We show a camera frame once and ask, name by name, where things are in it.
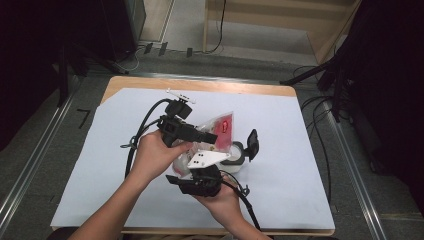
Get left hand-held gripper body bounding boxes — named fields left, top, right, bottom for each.
left=157, top=88, right=201, bottom=148

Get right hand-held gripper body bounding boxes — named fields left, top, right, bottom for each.
left=176, top=149, right=232, bottom=197

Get red and clear refill pouch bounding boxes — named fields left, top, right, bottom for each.
left=171, top=111, right=234, bottom=178

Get person's left hand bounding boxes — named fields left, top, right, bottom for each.
left=128, top=129, right=194, bottom=187

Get person's right hand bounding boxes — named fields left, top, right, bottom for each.
left=193, top=184, right=246, bottom=228

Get wooden table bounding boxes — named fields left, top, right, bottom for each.
left=49, top=75, right=336, bottom=237

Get white paper sheet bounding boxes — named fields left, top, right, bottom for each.
left=49, top=87, right=335, bottom=231

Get black angled tape mark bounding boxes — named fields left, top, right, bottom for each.
left=76, top=108, right=92, bottom=130

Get dark cabinet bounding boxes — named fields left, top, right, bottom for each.
left=99, top=0, right=147, bottom=63

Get black tripod stand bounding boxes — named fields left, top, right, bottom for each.
left=279, top=49, right=354, bottom=123

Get black curtain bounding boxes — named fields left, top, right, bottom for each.
left=0, top=0, right=101, bottom=151
left=346, top=0, right=424, bottom=214

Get left hand-held gripper cable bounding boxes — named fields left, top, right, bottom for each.
left=120, top=98, right=173, bottom=179

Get metal floor rail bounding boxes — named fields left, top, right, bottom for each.
left=328, top=109, right=388, bottom=240
left=0, top=78, right=84, bottom=231
left=128, top=71, right=281, bottom=86

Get white floor cable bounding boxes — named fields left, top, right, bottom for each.
left=114, top=46, right=145, bottom=73

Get hanging black cable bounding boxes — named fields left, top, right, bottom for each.
left=203, top=0, right=228, bottom=54

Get black floor cables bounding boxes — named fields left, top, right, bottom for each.
left=293, top=64, right=354, bottom=204

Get light wooden frame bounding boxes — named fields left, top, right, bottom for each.
left=202, top=0, right=363, bottom=65

